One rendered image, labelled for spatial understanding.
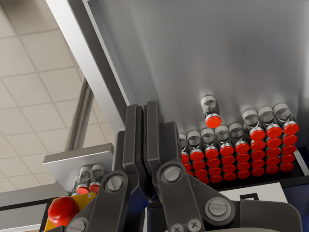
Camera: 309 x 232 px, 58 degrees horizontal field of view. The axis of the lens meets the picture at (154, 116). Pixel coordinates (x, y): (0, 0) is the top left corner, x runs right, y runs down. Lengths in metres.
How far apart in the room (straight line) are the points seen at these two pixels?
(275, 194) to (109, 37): 0.28
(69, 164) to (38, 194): 0.15
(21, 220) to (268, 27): 0.56
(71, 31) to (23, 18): 1.05
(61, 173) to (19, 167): 1.61
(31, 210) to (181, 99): 0.40
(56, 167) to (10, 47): 1.03
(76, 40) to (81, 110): 0.52
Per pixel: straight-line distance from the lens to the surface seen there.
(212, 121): 0.38
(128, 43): 0.35
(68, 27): 0.36
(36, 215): 0.63
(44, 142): 1.89
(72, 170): 0.54
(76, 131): 0.80
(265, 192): 0.39
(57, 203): 0.42
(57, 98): 1.61
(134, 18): 0.34
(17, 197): 0.69
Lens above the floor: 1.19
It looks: 47 degrees down
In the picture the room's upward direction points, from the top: 178 degrees clockwise
